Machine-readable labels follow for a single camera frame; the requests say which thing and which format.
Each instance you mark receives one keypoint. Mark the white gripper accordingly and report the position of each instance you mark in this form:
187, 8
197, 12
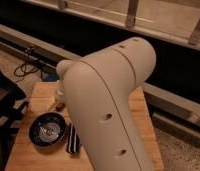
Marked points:
59, 94

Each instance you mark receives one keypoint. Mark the dark ceramic bowl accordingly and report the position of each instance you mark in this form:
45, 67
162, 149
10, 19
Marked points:
47, 129

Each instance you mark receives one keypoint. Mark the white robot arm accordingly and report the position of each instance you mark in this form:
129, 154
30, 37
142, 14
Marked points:
96, 90

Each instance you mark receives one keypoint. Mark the blue object on floor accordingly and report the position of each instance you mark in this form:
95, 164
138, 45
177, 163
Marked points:
50, 78

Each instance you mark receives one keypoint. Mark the black white striped eraser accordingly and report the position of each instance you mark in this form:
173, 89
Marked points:
73, 144

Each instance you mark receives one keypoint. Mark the metal floor rail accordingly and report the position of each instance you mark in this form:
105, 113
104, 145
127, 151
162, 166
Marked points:
182, 116

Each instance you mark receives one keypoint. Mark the wooden window frame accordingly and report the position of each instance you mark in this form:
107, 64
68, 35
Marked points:
174, 21

